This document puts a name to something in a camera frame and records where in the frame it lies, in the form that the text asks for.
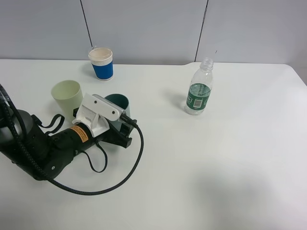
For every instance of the clear water bottle green label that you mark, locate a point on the clear water bottle green label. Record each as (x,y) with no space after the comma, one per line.
(200,88)

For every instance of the teal plastic cup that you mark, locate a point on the teal plastic cup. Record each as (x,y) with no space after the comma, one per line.
(123,102)

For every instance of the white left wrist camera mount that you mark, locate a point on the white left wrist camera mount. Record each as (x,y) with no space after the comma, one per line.
(95,112)

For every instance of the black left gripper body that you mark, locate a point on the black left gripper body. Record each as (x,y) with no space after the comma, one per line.
(79,137)

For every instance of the blue white paper cup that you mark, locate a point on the blue white paper cup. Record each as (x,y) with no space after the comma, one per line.
(102,62)

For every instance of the pale green plastic cup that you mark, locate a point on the pale green plastic cup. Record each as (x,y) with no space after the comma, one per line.
(69,96)

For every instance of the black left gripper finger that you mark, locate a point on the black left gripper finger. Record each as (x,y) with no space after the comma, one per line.
(74,115)
(120,133)

